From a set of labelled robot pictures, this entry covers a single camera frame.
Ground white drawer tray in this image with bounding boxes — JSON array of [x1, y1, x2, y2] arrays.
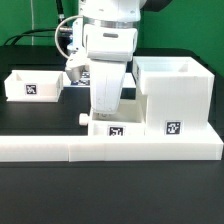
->
[[79, 99, 145, 137], [4, 70, 63, 102]]

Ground white rear drawer tray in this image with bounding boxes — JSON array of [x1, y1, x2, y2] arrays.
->
[[4, 70, 63, 102]]

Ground white front drawer tray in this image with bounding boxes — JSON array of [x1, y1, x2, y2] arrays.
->
[[79, 99, 145, 137]]

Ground white marker sheet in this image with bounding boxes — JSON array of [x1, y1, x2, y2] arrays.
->
[[62, 71, 137, 90]]

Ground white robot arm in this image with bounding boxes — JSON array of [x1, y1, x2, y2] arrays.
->
[[82, 0, 172, 114]]

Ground black cables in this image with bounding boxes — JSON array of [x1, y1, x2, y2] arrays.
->
[[2, 0, 84, 61]]

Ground white drawer cabinet box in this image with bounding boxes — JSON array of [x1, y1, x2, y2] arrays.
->
[[132, 56, 214, 132]]

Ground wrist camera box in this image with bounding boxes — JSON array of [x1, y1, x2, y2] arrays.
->
[[65, 48, 87, 82]]

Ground white L-shaped fence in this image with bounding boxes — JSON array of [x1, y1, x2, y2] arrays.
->
[[0, 127, 223, 162]]

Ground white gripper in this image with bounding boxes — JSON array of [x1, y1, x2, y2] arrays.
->
[[83, 24, 138, 114]]

